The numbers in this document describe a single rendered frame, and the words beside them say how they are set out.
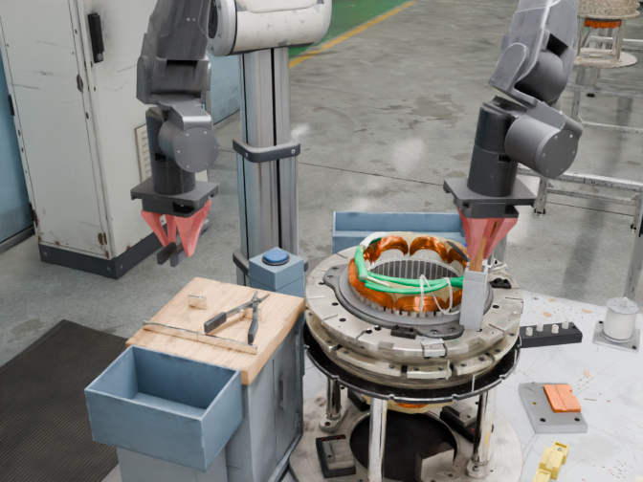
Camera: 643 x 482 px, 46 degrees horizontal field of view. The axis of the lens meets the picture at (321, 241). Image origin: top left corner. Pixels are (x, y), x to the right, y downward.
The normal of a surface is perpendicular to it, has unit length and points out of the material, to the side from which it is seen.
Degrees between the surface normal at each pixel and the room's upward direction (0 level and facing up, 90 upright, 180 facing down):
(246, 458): 90
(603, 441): 0
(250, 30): 108
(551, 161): 92
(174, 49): 112
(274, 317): 0
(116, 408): 90
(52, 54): 90
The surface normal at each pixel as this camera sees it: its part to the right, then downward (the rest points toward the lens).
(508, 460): 0.00, -0.89
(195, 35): 0.41, 0.71
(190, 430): -0.36, 0.42
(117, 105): 0.92, 0.18
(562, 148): 0.47, 0.43
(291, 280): 0.72, 0.31
